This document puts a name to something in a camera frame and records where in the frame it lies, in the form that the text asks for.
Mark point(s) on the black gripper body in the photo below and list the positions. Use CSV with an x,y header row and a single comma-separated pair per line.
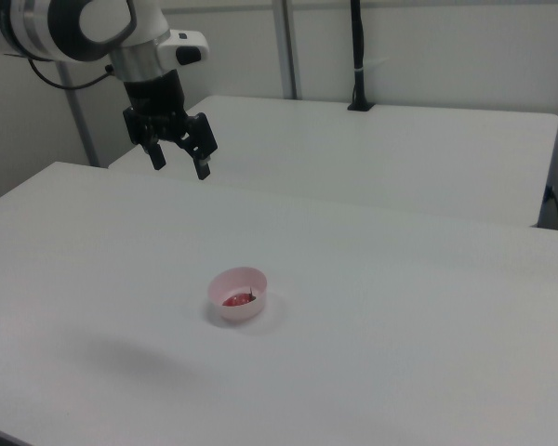
x,y
155,100

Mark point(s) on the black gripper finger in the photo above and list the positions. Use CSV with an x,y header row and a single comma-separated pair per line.
x,y
201,144
157,155

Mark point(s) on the red toy strawberry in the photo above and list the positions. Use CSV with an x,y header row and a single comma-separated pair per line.
x,y
236,301

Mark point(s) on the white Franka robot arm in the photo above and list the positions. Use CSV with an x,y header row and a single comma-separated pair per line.
x,y
97,23

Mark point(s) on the pink plastic bowl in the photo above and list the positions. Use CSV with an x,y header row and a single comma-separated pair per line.
x,y
242,311

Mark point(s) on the white side table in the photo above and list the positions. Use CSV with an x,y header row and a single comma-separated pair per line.
x,y
376,153

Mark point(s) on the grey metal frame post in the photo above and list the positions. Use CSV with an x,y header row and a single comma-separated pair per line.
x,y
288,46
81,125

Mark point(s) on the black camera pole with base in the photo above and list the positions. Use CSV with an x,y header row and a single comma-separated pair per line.
x,y
359,56

